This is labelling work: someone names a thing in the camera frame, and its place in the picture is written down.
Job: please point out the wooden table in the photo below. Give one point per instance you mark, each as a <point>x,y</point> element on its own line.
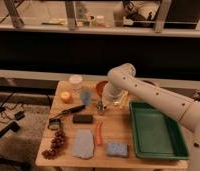
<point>116,127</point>

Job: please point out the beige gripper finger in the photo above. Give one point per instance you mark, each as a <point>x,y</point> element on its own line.
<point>106,104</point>

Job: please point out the bunch of red grapes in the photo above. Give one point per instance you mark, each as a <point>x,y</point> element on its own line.
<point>57,144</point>

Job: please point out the green plastic tray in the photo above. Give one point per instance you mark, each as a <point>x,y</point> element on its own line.
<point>156,136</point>

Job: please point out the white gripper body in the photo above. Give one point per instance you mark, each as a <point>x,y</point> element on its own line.
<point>111,93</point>

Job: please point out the dark rectangular block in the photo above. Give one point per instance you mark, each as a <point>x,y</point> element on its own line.
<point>85,119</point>

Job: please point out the blue glass cup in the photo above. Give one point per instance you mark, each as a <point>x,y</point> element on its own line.
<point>85,97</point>

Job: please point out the grey blue cloth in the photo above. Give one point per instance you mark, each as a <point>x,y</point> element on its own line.
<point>83,144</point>

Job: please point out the orange carrot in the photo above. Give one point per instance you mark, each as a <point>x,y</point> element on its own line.
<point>98,135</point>

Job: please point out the person in background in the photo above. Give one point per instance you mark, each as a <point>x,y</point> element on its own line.
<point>142,13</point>

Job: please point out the white plastic cup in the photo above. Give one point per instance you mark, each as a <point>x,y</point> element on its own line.
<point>75,83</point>

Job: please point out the red bowl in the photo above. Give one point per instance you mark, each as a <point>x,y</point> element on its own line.
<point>99,87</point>

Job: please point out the orange fruit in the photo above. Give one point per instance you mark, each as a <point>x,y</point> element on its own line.
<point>66,97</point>

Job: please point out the black handled knife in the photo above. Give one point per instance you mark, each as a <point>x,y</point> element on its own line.
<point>69,111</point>

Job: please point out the blue sponge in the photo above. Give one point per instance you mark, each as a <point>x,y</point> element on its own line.
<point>117,149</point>

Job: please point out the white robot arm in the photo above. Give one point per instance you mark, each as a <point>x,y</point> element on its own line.
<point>182,109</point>

